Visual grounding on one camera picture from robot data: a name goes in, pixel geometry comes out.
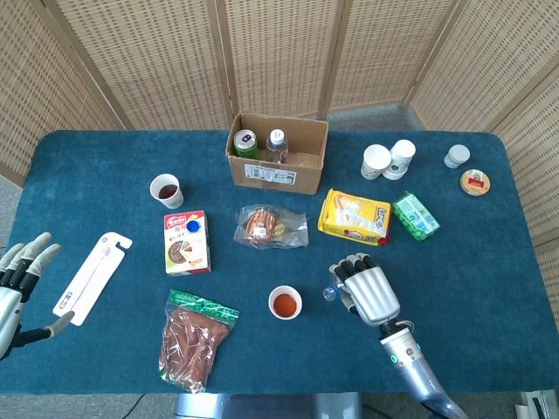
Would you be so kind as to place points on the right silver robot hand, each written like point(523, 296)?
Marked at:
point(371, 297)

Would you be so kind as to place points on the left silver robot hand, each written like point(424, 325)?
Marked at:
point(8, 305)

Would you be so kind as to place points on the small clear water bottle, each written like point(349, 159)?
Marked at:
point(328, 293)

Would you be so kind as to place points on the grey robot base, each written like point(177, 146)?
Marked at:
point(262, 408)

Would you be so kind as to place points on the paper cup red tea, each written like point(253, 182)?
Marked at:
point(285, 302)

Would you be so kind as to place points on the empty single paper cup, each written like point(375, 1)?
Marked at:
point(374, 161)

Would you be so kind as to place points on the white paper cup right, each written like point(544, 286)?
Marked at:
point(404, 153)

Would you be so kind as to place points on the paper cup with dark drink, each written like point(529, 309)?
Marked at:
point(172, 201)

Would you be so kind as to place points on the white toothbrush package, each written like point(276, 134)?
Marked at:
point(87, 283)

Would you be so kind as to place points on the yellow Lipo biscuit bag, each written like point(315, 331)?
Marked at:
point(354, 216)

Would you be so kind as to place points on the blue table cloth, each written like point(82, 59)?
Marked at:
point(458, 283)

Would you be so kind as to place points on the green tissue pack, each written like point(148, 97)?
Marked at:
point(415, 216)

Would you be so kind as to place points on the bagged bread loaf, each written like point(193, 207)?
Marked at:
point(262, 227)

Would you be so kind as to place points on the brown cardboard box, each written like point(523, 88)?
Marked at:
point(279, 176)

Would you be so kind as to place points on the round gold red tin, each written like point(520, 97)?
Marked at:
point(474, 182)

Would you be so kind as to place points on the small white jar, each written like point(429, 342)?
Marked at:
point(457, 156)

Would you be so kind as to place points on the clear bottle with white cap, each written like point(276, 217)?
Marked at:
point(277, 146)

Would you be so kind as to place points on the red white snack box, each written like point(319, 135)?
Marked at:
point(188, 253)

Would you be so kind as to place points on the green drink can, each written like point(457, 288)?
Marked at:
point(245, 144)

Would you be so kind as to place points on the white object beside table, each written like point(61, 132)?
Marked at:
point(541, 401)

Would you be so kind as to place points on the wicker folding screen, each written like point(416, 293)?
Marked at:
point(279, 52)

